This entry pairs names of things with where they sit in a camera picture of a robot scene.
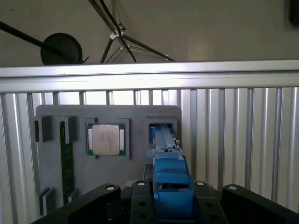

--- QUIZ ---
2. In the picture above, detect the grey parts rack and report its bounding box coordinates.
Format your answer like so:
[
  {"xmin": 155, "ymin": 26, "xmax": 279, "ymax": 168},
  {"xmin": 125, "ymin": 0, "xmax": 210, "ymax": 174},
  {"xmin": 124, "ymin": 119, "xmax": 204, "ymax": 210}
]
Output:
[{"xmin": 34, "ymin": 104, "xmax": 183, "ymax": 224}]

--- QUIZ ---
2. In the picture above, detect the CPU with silver top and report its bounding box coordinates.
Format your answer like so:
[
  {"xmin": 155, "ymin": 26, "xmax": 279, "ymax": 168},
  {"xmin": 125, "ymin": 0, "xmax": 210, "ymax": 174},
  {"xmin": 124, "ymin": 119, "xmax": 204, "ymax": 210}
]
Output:
[{"xmin": 86, "ymin": 123, "xmax": 125, "ymax": 156}]

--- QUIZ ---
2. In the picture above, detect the hard disk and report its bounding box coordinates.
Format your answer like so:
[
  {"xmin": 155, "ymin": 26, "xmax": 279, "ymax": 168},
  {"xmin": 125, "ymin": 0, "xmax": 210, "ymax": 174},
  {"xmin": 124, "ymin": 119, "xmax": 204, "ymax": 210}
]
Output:
[{"xmin": 147, "ymin": 123, "xmax": 199, "ymax": 224}]

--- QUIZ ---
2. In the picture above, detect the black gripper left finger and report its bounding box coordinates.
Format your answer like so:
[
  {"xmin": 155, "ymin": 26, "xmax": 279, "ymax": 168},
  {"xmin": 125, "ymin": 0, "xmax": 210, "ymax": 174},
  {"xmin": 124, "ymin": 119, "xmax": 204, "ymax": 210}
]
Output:
[{"xmin": 30, "ymin": 180, "xmax": 156, "ymax": 224}]

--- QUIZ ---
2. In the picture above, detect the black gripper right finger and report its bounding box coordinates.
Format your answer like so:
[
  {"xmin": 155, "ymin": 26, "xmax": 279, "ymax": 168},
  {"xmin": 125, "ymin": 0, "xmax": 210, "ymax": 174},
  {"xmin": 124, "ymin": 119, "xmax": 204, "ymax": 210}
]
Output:
[{"xmin": 193, "ymin": 181, "xmax": 299, "ymax": 224}]

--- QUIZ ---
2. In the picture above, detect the black metal tripod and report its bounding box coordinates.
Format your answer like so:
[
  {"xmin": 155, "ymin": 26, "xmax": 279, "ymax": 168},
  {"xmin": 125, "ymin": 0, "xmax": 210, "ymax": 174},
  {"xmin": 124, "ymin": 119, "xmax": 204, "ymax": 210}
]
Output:
[{"xmin": 88, "ymin": 0, "xmax": 176, "ymax": 63}]

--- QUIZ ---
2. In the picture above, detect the black slanted pole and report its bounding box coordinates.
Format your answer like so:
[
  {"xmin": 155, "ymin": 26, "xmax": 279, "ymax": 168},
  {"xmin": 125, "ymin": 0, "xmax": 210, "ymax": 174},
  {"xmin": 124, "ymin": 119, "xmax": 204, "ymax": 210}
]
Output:
[{"xmin": 0, "ymin": 20, "xmax": 49, "ymax": 49}]

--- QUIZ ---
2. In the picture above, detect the black round stand base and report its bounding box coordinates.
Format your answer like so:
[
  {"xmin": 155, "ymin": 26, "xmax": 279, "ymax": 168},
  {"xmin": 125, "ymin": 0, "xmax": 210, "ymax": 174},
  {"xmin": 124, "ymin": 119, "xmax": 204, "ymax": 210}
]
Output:
[{"xmin": 40, "ymin": 32, "xmax": 84, "ymax": 65}]

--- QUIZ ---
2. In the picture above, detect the green RAM stick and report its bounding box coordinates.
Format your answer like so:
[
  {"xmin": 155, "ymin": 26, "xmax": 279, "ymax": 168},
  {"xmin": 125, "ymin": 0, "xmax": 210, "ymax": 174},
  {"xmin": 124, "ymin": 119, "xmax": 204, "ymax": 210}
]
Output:
[{"xmin": 59, "ymin": 121, "xmax": 75, "ymax": 205}]

